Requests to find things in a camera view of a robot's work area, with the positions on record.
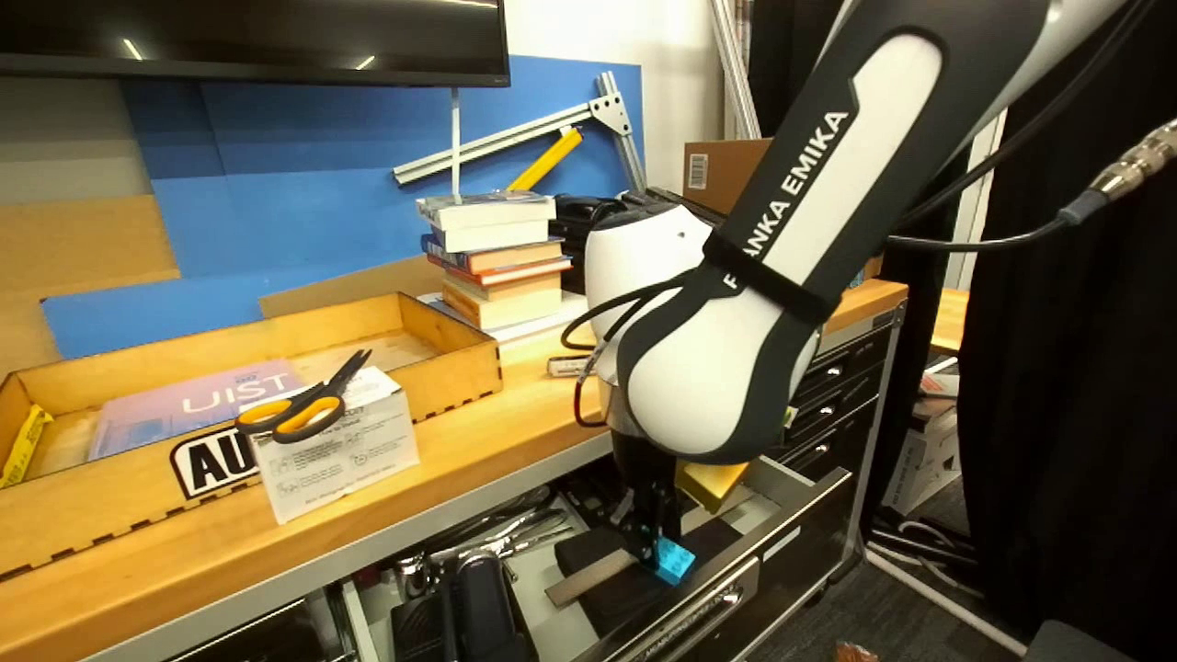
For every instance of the black monitor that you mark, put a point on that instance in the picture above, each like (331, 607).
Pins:
(244, 39)

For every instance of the black curtain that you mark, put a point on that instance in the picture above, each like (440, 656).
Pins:
(1078, 427)

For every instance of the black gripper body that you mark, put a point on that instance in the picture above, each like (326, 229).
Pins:
(640, 472)

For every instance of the thin reddish brown book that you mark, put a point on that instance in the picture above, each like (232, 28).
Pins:
(501, 260)

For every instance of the open black metal drawer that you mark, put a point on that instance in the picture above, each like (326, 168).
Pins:
(737, 574)

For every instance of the white floor object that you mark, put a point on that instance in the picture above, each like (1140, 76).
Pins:
(926, 446)

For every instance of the lavender UIST booklet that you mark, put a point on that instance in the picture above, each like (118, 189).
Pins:
(161, 411)

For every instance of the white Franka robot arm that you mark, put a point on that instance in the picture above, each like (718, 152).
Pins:
(846, 186)

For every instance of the yellow ruler piece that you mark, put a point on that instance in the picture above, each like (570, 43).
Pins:
(24, 446)

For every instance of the thin white rod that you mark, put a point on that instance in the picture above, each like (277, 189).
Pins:
(457, 150)

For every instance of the leaning silver metal profile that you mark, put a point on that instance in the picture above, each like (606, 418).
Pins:
(733, 66)

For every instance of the aluminium bracket rail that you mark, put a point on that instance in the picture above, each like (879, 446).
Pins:
(517, 132)

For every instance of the yellow flat bar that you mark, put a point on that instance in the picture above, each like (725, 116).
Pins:
(546, 161)

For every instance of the blue wall board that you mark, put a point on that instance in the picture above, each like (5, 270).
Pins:
(271, 207)

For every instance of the black white lettered sticker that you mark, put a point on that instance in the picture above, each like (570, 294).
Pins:
(211, 466)

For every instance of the small blue block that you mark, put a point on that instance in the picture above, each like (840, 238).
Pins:
(673, 565)

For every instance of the flat grey wooden strip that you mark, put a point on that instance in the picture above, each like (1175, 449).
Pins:
(591, 579)

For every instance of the wooden tray box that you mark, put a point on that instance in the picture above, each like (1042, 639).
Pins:
(147, 516)

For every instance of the brown cardboard box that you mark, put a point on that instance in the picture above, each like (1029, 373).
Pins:
(721, 179)

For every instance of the white paper sheet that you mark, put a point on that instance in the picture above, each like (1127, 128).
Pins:
(343, 462)

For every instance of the thick beige book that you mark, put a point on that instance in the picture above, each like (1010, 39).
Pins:
(508, 298)

